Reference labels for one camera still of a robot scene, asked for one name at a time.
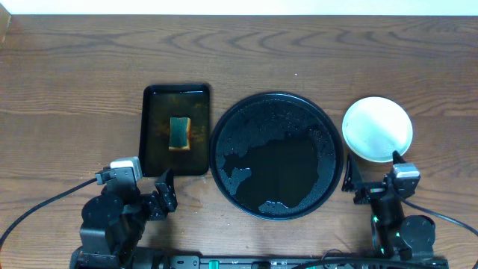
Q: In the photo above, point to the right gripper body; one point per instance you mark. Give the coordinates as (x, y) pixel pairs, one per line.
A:
(373, 189)

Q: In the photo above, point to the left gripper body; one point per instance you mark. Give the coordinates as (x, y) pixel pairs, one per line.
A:
(155, 204)

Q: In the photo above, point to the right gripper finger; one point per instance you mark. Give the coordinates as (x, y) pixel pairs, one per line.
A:
(352, 180)
(397, 158)

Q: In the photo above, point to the light green front plate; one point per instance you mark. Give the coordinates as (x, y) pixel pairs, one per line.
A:
(374, 127)

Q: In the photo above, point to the orange green sponge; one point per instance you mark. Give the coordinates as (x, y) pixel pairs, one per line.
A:
(179, 134)

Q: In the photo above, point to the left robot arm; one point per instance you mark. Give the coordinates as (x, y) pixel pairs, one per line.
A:
(115, 220)

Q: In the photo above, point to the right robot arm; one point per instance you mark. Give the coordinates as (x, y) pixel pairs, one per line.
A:
(395, 235)

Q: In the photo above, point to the black rectangular water tray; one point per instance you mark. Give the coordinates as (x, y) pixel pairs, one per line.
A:
(160, 103)

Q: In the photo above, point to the black round tray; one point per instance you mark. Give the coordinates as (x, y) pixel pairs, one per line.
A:
(276, 156)

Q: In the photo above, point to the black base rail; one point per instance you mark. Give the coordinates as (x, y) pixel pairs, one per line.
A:
(195, 262)

